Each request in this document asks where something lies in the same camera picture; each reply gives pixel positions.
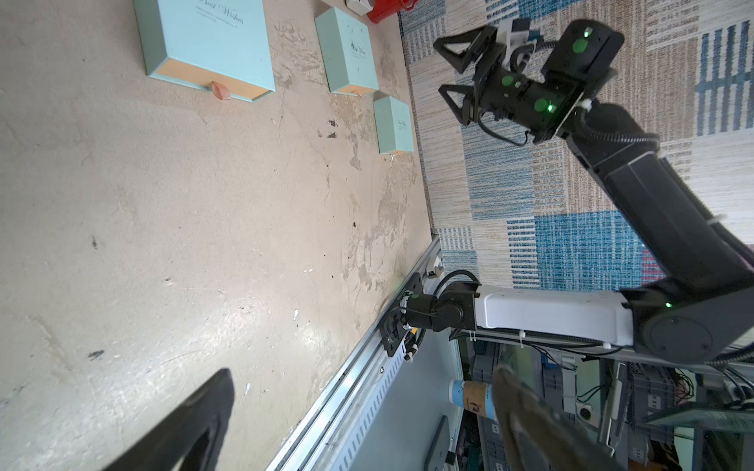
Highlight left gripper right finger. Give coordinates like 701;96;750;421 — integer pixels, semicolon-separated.
492;365;622;470

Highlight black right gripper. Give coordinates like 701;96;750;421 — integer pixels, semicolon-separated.
433;26;530;127

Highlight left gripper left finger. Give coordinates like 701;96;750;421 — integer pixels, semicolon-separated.
107;368;235;470

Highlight mint drawer jewelry box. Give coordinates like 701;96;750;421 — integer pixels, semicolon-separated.
374;96;415;154

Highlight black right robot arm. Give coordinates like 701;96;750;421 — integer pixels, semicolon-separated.
392;19;753;366

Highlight red pencil cup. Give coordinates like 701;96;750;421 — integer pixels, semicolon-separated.
367;0;418;24

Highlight white tape dispenser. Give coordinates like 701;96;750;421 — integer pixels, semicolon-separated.
346;0;374;16

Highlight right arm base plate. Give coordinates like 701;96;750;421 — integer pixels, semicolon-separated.
378;272;425;361

